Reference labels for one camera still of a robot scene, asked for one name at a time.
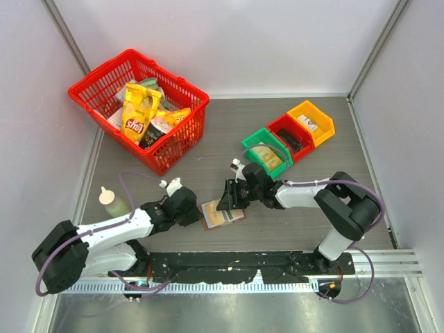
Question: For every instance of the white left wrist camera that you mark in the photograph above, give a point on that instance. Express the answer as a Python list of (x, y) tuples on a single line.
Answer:
[(172, 186)]

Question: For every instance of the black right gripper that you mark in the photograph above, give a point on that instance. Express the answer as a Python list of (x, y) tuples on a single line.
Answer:
[(230, 199)]

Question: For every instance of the gold cards in green bin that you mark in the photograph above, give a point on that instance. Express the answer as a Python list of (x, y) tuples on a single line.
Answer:
[(267, 156)]

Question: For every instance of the brown leather card holder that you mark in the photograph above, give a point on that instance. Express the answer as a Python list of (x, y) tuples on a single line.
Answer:
[(205, 227)]

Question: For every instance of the red plastic shopping basket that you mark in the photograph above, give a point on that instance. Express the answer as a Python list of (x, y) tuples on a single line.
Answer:
[(95, 93)]

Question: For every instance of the yellow snack packet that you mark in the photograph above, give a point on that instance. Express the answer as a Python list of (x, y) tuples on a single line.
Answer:
[(173, 118)]

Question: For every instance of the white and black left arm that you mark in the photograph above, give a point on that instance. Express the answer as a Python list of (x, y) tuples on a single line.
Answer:
[(70, 252)]

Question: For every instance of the dark item in red bin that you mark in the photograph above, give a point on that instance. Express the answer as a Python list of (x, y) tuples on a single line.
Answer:
[(297, 141)]

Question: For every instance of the black and white cup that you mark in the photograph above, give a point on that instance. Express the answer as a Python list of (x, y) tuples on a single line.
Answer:
[(157, 128)]

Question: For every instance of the white cable duct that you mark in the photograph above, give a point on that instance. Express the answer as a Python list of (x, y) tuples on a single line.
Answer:
[(256, 286)]

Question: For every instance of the green squeeze bottle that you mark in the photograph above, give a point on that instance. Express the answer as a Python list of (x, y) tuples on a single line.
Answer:
[(113, 204)]

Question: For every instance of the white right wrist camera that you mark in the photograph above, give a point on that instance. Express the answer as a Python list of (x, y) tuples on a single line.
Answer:
[(237, 167)]

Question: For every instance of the green plastic bin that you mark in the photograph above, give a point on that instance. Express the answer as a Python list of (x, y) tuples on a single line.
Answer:
[(264, 136)]

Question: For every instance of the yellow Lays chips bag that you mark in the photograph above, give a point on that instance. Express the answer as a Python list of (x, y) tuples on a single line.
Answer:
[(139, 107)]

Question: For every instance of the red plastic bin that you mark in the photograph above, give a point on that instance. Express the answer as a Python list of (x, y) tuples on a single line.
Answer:
[(285, 121)]

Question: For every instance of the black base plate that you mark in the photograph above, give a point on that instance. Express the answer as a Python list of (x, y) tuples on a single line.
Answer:
[(275, 267)]

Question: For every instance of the white label in yellow bin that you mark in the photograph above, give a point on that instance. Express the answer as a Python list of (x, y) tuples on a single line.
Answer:
[(307, 122)]

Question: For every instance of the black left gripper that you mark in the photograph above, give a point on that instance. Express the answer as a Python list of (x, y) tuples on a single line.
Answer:
[(195, 215)]

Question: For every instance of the green snack packet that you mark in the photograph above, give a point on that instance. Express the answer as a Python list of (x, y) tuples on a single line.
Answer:
[(150, 83)]

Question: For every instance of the yellow plastic bin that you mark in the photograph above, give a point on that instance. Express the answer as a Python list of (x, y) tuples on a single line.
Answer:
[(325, 123)]

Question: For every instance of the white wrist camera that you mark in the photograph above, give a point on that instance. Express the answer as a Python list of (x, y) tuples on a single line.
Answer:
[(237, 167), (172, 186)]

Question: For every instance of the gold credit card left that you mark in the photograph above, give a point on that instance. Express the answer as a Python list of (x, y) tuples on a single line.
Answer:
[(212, 216)]

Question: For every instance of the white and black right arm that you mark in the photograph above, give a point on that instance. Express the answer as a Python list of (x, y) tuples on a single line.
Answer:
[(351, 208)]

